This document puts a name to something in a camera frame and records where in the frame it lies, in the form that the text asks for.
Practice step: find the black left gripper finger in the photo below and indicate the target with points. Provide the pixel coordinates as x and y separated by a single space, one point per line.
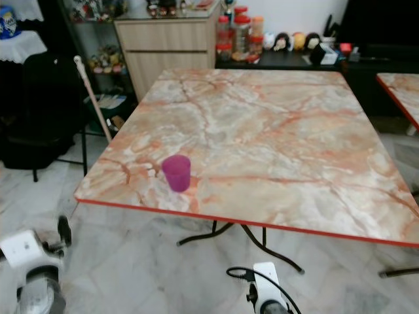
64 230

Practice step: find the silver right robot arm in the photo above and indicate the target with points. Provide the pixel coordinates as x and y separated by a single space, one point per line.
278 309

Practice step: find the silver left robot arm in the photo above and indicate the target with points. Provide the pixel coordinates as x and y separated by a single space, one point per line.
42 297

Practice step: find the black chair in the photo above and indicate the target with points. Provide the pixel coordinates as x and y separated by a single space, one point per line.
39 111

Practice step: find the purple plastic cup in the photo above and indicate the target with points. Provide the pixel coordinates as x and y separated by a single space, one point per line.
177 174

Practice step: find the orange marble folding table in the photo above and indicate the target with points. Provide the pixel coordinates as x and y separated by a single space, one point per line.
262 137

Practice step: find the glass display shelf unit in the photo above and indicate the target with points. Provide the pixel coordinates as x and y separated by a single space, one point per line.
101 62

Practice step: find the white lace table cloth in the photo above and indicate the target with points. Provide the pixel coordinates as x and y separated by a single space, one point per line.
21 46

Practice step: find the light wooden drawer cabinet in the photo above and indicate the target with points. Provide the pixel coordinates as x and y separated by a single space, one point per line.
167 55

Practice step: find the blue printed box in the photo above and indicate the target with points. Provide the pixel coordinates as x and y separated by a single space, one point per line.
8 23

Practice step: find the white lace curtain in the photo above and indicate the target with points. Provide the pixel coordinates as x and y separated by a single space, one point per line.
26 8

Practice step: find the red-lidded jar with snacks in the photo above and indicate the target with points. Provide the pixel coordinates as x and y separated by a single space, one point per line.
224 40

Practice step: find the black mug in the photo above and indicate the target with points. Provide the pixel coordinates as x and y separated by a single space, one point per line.
318 55

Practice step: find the red-edged marble side table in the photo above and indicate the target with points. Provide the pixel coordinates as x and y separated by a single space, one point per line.
402 95

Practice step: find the black-haired plush doll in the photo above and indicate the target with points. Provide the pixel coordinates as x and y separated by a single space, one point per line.
313 41
282 43

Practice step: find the white plush doll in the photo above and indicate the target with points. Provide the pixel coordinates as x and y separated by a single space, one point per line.
268 42

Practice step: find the yellow plush doll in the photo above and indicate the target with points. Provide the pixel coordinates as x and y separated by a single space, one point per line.
298 40

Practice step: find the tall red-lidded plastic jar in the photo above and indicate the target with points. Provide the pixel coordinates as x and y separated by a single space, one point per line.
242 36

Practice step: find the small red box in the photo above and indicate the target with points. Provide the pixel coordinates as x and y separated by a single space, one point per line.
346 48

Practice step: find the orange-lidded plastic jar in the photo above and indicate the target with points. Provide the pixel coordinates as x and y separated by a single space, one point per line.
256 27

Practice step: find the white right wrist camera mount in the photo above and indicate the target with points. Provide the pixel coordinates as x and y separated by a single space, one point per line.
268 284

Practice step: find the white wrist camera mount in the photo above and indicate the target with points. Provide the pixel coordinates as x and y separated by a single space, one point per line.
25 252
268 284

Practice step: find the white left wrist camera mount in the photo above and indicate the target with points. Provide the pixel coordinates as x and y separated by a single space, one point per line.
25 252

